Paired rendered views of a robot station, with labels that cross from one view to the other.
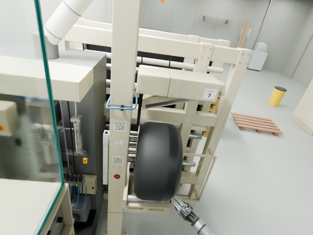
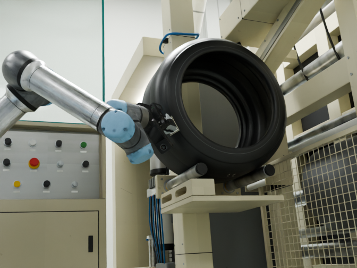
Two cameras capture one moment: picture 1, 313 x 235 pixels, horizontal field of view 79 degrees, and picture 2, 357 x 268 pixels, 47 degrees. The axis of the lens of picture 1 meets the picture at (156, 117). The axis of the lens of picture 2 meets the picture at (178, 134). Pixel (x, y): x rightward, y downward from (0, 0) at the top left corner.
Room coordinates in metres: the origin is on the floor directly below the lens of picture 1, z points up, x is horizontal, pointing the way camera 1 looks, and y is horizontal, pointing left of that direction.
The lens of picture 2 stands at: (0.57, -1.58, 0.60)
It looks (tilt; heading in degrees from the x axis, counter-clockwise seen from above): 17 degrees up; 75
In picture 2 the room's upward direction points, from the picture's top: 4 degrees counter-clockwise
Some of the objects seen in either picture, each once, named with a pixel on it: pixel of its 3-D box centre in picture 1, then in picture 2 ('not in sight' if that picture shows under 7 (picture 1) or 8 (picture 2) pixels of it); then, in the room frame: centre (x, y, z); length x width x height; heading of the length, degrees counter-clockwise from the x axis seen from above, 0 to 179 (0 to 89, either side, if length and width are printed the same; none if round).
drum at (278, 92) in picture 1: (276, 96); not in sight; (6.03, -3.75, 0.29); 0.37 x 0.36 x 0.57; 178
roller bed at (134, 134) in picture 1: (127, 140); (264, 158); (1.48, 0.24, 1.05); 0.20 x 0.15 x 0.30; 96
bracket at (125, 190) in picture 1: (127, 183); (199, 186); (1.11, 0.15, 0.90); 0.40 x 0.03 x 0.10; 6
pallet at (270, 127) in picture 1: (254, 123); not in sight; (4.30, -2.46, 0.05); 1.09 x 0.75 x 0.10; 87
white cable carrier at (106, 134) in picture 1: (106, 159); not in sight; (1.04, 0.31, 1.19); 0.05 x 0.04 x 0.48; 6
